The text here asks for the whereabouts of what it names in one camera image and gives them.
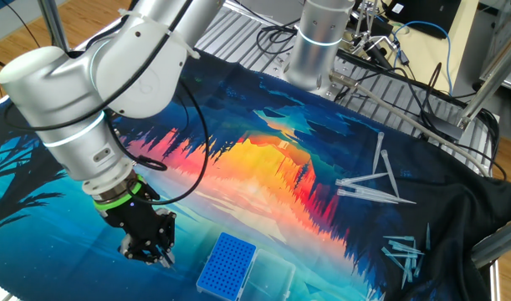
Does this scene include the aluminium frame beam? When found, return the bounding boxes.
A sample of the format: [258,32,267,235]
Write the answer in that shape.
[470,215,511,268]

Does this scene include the black power brick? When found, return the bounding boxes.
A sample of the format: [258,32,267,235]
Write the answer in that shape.
[422,110,465,141]

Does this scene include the clear pipette tips lower pile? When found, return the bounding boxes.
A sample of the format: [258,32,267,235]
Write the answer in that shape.
[380,246,406,272]

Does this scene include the green flange ring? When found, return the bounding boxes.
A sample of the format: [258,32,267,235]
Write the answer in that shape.
[92,175,144,212]

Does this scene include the silver clamp stand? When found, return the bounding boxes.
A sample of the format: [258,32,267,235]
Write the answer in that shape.
[349,0,396,55]

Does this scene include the beige desk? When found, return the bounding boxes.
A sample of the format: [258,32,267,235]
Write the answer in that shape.
[388,0,482,99]

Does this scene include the printed landscape cloth mat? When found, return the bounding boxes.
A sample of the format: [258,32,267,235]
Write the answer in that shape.
[0,49,511,301]

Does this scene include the large clear pipette tip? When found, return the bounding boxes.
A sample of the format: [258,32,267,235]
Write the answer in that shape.
[336,187,401,205]
[335,171,390,187]
[342,182,417,206]
[380,149,401,198]
[371,131,385,175]

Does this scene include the grey hose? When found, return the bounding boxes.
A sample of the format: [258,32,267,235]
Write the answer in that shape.
[330,70,490,177]

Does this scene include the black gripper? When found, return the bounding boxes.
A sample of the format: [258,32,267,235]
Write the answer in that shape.
[99,190,177,267]

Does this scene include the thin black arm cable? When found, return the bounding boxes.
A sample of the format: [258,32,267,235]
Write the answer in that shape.
[127,79,210,206]

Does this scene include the thin black floor cable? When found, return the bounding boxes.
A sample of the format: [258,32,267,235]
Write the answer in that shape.
[2,0,43,49]

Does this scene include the black laptop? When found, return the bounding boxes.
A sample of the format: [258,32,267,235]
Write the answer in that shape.
[384,0,463,41]

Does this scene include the aluminium frame post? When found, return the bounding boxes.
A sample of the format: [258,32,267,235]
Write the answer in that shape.
[37,0,70,54]
[457,24,511,130]

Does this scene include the blue pipette tip box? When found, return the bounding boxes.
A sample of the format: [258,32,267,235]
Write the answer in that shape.
[195,232,297,301]

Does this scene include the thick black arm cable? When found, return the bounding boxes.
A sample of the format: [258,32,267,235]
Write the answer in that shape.
[3,0,197,172]

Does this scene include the blue network cable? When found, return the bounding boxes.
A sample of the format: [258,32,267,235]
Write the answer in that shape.
[391,20,455,97]

